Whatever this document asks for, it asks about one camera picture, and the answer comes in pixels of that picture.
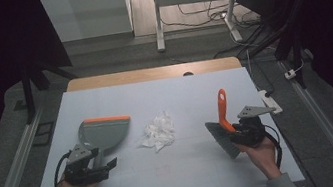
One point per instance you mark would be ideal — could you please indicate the black floor frame plate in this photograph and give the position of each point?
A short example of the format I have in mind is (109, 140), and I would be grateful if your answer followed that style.
(41, 124)

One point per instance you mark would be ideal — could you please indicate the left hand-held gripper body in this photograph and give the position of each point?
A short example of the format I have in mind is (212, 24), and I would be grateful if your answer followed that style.
(79, 173)

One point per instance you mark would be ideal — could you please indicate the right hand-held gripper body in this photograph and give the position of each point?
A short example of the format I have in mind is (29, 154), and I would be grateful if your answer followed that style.
(248, 134)

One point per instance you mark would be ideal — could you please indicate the pale blue table board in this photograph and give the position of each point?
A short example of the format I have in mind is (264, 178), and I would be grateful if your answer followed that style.
(168, 181)

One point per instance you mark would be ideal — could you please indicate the white power strip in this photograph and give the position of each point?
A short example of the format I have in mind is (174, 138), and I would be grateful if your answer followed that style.
(272, 103)

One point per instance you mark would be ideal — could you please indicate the black metal stand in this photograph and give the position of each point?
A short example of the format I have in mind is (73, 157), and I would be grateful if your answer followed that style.
(296, 49)
(28, 95)

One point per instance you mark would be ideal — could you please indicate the white cabinet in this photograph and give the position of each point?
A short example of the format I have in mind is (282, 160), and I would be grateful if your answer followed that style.
(88, 15)

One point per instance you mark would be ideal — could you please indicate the white tissue paper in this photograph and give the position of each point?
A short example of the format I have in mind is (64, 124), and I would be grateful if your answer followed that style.
(160, 131)

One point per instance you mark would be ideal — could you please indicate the small white adapter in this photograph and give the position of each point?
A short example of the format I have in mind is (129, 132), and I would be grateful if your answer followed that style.
(290, 74)

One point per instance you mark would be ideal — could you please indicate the grey dustpan with orange edge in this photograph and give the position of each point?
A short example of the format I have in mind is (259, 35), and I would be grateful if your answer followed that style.
(106, 133)

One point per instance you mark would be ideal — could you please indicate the person's right hand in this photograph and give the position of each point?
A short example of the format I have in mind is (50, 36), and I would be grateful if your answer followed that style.
(262, 157)

